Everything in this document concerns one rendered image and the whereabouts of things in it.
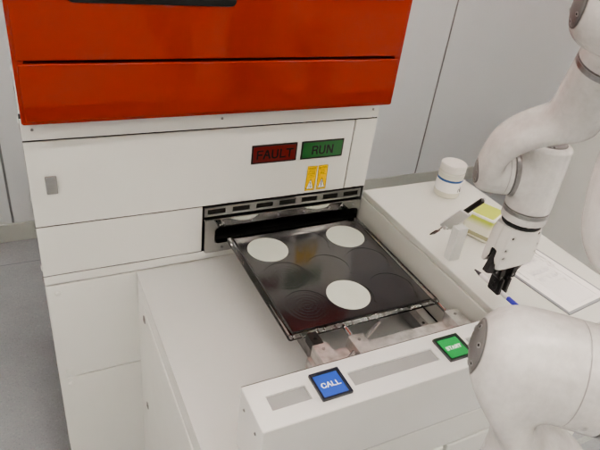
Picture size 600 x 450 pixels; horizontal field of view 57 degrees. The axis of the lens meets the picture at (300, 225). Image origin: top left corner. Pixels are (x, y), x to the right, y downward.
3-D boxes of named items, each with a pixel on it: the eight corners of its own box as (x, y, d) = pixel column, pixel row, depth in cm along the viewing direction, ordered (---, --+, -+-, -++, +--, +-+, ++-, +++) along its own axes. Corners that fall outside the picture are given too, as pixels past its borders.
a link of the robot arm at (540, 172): (504, 213, 102) (555, 220, 101) (527, 147, 95) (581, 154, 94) (495, 191, 109) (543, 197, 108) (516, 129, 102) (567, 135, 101)
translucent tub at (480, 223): (458, 232, 138) (465, 208, 134) (471, 221, 143) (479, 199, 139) (486, 245, 134) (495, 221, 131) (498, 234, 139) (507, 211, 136)
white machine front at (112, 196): (44, 279, 127) (17, 113, 106) (350, 229, 161) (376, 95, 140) (45, 287, 124) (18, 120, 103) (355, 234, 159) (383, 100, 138)
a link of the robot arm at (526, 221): (529, 192, 110) (523, 204, 112) (495, 198, 106) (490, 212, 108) (561, 212, 104) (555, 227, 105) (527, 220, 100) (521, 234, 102)
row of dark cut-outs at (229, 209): (204, 216, 134) (204, 207, 132) (358, 195, 152) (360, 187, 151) (204, 217, 133) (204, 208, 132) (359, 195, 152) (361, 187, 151)
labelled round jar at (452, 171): (428, 188, 157) (436, 158, 152) (447, 186, 160) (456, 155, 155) (444, 200, 151) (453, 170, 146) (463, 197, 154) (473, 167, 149)
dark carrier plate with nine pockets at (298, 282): (233, 240, 136) (233, 238, 135) (354, 221, 150) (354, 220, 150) (292, 334, 110) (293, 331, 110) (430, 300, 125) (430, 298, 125)
